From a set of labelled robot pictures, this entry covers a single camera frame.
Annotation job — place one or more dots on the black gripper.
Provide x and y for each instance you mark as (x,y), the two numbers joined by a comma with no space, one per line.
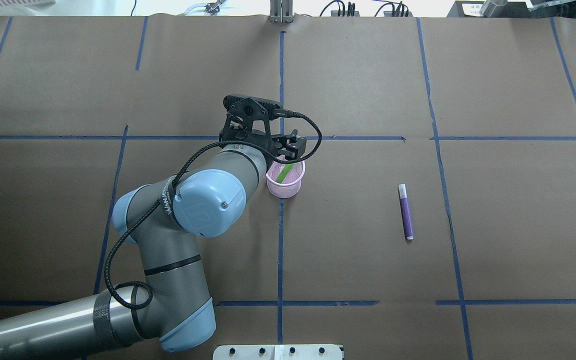
(288,145)

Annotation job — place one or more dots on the green highlighter pen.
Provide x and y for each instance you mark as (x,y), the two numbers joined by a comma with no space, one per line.
(283,174)

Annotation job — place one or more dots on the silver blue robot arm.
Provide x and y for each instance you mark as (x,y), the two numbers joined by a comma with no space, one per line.
(155,285)

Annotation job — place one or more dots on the pink mesh pen holder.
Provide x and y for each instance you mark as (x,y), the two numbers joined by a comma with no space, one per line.
(291,185)

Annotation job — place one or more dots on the purple highlighter pen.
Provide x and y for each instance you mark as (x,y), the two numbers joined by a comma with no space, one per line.
(406,216)

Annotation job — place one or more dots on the steel cup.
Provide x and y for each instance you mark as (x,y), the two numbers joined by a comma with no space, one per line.
(493,8)

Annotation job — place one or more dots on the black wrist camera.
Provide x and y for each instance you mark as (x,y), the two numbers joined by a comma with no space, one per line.
(251,107)

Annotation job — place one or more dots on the aluminium frame post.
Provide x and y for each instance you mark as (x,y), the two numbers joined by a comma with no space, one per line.
(281,11)

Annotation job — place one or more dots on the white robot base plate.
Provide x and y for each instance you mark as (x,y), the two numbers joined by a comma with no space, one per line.
(317,351)

